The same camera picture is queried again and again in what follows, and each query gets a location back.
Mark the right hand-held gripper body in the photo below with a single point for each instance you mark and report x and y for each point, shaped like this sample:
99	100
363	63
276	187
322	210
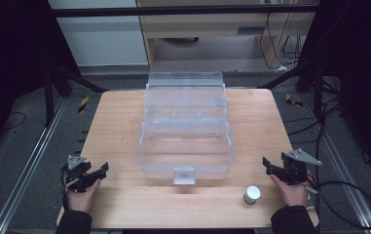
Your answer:
298	165

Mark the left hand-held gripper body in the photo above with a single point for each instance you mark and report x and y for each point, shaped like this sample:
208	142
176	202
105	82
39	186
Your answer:
76	169

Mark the person's right hand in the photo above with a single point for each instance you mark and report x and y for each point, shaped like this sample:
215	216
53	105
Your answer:
290	193

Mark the person's left hand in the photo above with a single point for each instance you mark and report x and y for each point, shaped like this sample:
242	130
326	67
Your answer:
82	198

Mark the small white round jar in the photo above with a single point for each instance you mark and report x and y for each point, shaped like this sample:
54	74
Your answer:
252	194

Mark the yellow black striped tape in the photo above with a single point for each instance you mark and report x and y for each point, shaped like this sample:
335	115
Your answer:
83	104
292	100

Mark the black metal stand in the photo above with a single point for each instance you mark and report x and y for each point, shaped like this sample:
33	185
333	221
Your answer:
48	97
317	94

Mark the clear plastic storage box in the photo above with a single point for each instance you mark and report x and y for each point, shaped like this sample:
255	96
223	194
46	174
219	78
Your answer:
185	139

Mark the black curtain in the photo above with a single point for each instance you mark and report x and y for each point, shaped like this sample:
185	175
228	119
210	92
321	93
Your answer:
11	58
361	65

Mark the white cabinet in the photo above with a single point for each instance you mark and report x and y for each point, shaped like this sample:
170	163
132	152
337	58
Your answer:
102	35

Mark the light wooden desk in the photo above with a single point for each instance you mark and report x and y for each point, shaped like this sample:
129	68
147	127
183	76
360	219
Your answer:
225	29

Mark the aluminium floor rail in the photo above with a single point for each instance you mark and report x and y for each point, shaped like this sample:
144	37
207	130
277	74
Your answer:
27	169
348	178

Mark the black horizontal frame bar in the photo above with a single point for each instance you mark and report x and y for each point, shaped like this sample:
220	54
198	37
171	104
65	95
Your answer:
173	10

